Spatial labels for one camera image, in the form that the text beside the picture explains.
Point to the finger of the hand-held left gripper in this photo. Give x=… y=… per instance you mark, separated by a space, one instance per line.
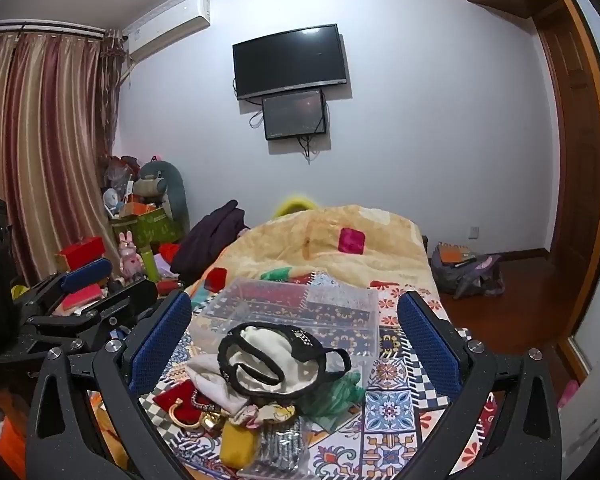
x=87 y=274
x=125 y=297

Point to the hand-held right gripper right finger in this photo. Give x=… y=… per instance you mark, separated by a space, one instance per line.
x=427 y=345

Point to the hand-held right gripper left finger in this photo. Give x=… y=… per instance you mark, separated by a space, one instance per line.
x=160 y=342

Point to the red gift box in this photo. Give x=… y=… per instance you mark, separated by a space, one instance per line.
x=82 y=252

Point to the pink red flat box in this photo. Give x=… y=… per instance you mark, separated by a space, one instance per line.
x=82 y=297

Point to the pink bunny plush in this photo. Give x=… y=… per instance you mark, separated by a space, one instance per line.
x=129 y=255

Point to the red velvet pouch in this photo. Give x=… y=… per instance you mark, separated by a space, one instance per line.
x=172 y=395

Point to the white cloth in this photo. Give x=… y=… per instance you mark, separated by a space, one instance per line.
x=210 y=380

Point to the patterned tile print bedsheet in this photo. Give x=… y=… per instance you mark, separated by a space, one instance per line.
x=395 y=410

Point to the green cardboard box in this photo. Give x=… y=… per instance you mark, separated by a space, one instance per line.
x=150 y=227

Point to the grey purple backpack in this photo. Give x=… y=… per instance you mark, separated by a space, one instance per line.
x=467 y=275

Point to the small red cloth pouch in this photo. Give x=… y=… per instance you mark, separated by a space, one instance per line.
x=215 y=279

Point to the white black-trimmed bag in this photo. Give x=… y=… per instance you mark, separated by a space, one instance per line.
x=260 y=347

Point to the dark purple jacket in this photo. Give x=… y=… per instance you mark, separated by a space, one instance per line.
x=210 y=240

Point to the green sheer cloth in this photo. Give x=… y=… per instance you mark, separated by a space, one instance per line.
x=335 y=395

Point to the grey green plush toy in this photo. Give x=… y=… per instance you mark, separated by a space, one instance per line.
x=162 y=185

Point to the yellow fleece blanket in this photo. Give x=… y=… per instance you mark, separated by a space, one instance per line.
x=330 y=270

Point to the floral hair scrunchie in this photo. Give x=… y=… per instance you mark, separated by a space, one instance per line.
x=265 y=414

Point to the magenta cloth pouch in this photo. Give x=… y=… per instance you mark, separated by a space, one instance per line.
x=352 y=241

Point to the yellow cloth pouch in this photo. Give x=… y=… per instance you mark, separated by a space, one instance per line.
x=237 y=446

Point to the striped red beige curtain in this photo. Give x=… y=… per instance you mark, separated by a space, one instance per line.
x=45 y=150

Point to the clear plastic storage box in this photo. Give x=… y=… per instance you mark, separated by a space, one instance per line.
x=290 y=310

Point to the green folded cloth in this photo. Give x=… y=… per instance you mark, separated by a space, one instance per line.
x=280 y=275

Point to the pink object on floor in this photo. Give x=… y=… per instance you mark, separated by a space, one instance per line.
x=569 y=395

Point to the silver sequin pouch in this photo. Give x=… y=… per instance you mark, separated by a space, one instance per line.
x=280 y=447

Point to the yellow plush object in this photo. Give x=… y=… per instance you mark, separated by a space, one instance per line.
x=295 y=205

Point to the brown wooden door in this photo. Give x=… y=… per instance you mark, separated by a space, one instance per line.
x=575 y=160

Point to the white air conditioner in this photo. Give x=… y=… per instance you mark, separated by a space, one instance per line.
x=167 y=22

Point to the white wall socket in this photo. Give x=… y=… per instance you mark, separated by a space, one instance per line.
x=473 y=232

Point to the white curtain rail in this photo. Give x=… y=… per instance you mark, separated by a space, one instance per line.
x=45 y=29

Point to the small black wall monitor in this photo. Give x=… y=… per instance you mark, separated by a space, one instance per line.
x=295 y=115

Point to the large black wall television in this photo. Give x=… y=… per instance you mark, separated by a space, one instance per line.
x=290 y=62

